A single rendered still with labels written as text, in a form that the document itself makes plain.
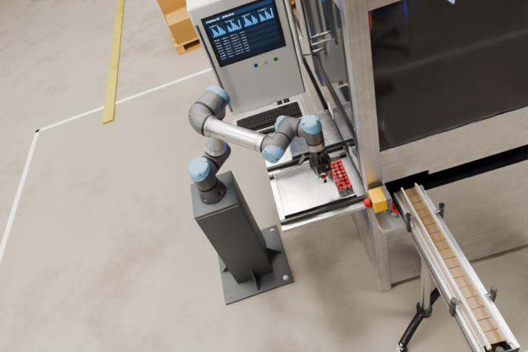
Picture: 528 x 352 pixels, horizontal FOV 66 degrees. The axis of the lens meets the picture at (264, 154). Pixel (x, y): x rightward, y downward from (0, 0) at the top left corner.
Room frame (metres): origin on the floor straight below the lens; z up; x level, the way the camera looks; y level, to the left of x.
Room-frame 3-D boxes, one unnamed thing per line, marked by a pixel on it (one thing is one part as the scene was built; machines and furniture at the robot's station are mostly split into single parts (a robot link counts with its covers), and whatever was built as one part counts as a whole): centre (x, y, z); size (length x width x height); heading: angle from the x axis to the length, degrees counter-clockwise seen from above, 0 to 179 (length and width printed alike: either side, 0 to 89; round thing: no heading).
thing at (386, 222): (0.94, -0.42, 0.87); 0.14 x 0.13 x 0.02; 85
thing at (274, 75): (2.14, -0.14, 1.19); 0.51 x 0.19 x 0.78; 85
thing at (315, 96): (2.06, -0.45, 0.73); 1.98 x 0.01 x 0.25; 175
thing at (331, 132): (1.56, -0.31, 0.90); 0.34 x 0.26 x 0.04; 85
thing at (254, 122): (1.92, -0.10, 0.82); 0.40 x 0.14 x 0.02; 85
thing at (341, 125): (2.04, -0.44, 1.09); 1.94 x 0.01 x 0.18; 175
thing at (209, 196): (1.52, 0.34, 0.84); 0.15 x 0.15 x 0.10
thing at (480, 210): (2.00, -0.94, 0.44); 2.06 x 1.00 x 0.88; 175
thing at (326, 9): (1.29, -0.39, 1.50); 0.43 x 0.01 x 0.59; 175
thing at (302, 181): (1.23, -0.16, 0.90); 0.34 x 0.26 x 0.04; 85
